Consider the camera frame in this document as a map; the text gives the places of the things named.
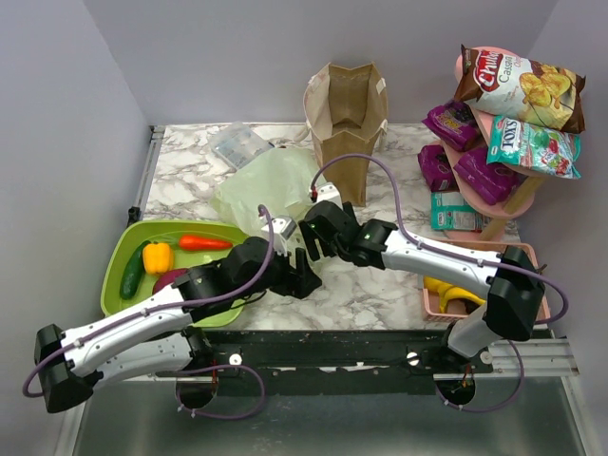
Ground purple snack bag top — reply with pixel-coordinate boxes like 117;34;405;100
422;100;482;152

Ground purple snack bag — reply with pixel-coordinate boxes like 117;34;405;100
417;143;457;192
422;100;482;152
453;147;520;205

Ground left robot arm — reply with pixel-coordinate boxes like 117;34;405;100
31;237;322;413

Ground red toy carrot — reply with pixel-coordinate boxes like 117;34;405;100
178;235;233;252

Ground purple toy eggplant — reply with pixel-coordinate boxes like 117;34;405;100
152;268;188;295

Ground pink tiered shelf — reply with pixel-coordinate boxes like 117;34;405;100
439;46;547;241

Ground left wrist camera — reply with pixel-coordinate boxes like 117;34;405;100
261;217;296;257

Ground light green plastic grocery bag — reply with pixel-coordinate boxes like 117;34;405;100
210;147;319;236

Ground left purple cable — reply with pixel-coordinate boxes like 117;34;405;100
22;204;275;420

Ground yellow toy bell pepper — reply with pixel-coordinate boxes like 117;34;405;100
142;242;174;276

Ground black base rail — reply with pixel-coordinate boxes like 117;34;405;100
94;327;557;398

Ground clear plastic organizer box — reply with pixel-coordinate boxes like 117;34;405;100
208;123;274;171

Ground brown cassava chips bag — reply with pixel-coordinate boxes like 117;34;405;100
454;46;586;134

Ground purple snack bag left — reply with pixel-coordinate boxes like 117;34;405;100
417;143;457;192

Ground brown paper bag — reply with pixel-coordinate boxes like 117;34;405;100
303;63;389;207

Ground pink plastic basket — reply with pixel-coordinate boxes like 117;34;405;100
419;239;539;323

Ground teal white snack packet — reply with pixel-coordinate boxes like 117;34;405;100
430;191;490;232

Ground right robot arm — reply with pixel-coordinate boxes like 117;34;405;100
299;200;545;372

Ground green toy cucumber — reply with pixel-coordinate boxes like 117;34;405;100
120;240;150;300

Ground yellow toy bananas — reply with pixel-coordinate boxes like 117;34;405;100
423;276;485;314

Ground purple snack bag right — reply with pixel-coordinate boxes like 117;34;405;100
453;147;520;205

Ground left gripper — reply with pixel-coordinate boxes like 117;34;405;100
235;242;321;301

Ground lime green tray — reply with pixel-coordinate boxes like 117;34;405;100
101;219;247;316

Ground teal Fox's candy bag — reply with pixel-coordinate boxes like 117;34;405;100
486;116;580;180

